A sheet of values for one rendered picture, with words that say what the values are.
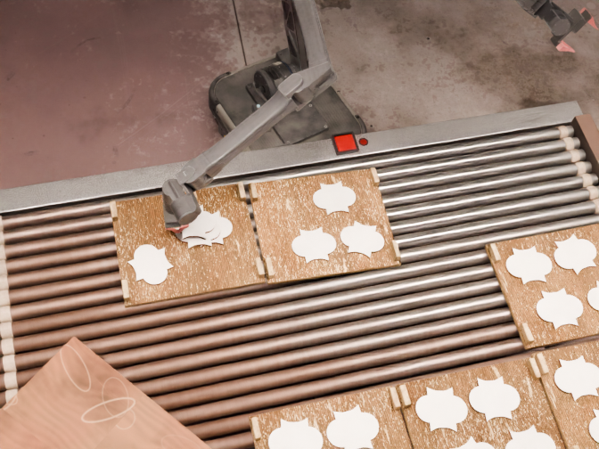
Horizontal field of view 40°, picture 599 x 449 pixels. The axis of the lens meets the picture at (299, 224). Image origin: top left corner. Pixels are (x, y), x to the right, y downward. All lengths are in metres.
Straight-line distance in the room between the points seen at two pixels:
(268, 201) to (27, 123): 1.69
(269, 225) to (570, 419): 1.03
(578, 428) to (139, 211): 1.41
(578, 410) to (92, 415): 1.33
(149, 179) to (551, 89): 2.38
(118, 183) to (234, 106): 1.14
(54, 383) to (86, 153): 1.77
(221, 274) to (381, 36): 2.19
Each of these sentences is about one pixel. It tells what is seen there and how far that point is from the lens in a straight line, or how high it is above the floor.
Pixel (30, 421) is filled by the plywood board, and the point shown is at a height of 1.04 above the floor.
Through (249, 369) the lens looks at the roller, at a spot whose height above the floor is 0.92.
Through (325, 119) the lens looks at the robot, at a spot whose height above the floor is 0.24.
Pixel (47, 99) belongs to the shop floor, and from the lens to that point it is 4.05.
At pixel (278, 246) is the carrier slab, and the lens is 2.51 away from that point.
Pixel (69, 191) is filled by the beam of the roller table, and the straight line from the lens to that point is 2.65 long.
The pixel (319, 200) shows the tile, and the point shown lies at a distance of 2.59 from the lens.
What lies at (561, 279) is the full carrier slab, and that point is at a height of 0.94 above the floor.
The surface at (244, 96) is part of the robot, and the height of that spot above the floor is 0.24.
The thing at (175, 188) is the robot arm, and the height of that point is 1.18.
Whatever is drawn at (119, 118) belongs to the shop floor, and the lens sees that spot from 3.94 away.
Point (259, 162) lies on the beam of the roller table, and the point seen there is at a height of 0.92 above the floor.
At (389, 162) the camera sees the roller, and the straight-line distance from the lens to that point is 2.75.
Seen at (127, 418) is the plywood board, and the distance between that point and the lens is 2.20.
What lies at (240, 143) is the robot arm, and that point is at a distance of 2.28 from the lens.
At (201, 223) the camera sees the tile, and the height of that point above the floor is 0.97.
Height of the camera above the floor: 3.14
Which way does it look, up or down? 60 degrees down
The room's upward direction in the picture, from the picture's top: 10 degrees clockwise
